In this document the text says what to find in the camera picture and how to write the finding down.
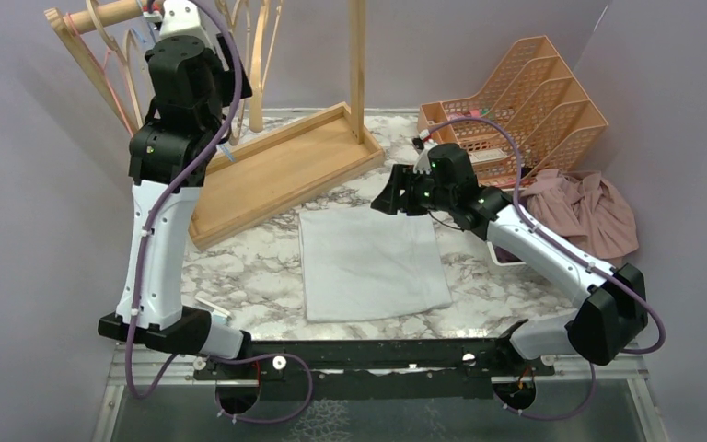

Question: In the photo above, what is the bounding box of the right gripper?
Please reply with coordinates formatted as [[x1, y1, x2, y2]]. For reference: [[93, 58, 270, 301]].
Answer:
[[371, 165, 455, 217]]

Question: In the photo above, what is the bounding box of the white skirt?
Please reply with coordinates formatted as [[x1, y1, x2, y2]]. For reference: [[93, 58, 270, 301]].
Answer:
[[299, 206, 452, 323]]

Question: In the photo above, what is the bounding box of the pink skirt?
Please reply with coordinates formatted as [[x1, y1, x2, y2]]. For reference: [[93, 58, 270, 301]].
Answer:
[[519, 169, 640, 265]]

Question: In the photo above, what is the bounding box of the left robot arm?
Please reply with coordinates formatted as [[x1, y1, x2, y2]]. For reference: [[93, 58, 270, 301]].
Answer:
[[98, 35, 253, 378]]

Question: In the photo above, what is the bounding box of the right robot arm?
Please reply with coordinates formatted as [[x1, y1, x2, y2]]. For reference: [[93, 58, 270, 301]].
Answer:
[[371, 144, 648, 375]]

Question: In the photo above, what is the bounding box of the wooden hanger right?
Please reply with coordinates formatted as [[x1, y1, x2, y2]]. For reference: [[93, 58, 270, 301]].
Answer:
[[249, 0, 284, 133]]

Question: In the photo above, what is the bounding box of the wooden hanger middle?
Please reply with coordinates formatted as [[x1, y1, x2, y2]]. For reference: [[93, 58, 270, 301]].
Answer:
[[214, 1, 254, 146]]

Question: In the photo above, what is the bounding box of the white perforated basket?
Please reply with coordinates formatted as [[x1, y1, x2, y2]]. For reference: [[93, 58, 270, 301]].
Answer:
[[486, 241, 525, 267]]

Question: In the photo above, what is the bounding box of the wooden clothes rack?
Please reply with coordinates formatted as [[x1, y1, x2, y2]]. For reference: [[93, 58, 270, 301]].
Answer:
[[44, 1, 385, 250]]

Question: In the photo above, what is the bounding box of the purple garment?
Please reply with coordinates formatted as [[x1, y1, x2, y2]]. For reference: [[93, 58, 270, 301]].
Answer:
[[493, 246, 524, 265]]

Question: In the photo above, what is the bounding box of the orange plastic desk organizer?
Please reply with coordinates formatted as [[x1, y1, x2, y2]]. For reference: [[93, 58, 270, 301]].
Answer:
[[418, 36, 608, 189]]

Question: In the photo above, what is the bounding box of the small white blue box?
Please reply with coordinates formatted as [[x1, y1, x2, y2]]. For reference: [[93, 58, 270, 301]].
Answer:
[[194, 297, 232, 323]]

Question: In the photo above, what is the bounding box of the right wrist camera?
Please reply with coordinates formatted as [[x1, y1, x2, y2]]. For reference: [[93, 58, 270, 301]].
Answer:
[[412, 137, 438, 175]]

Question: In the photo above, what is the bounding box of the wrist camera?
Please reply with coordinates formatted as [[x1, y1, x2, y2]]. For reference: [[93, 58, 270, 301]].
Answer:
[[158, 0, 207, 41], [412, 137, 438, 175]]

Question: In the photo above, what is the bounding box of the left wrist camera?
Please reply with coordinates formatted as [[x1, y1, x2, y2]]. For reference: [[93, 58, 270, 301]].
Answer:
[[158, 0, 207, 41]]

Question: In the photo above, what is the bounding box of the pink wire hanger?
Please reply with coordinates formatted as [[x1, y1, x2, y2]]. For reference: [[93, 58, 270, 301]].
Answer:
[[65, 13, 133, 136]]

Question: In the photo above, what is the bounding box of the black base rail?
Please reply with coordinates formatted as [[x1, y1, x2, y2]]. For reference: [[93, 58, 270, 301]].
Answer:
[[193, 337, 554, 401]]

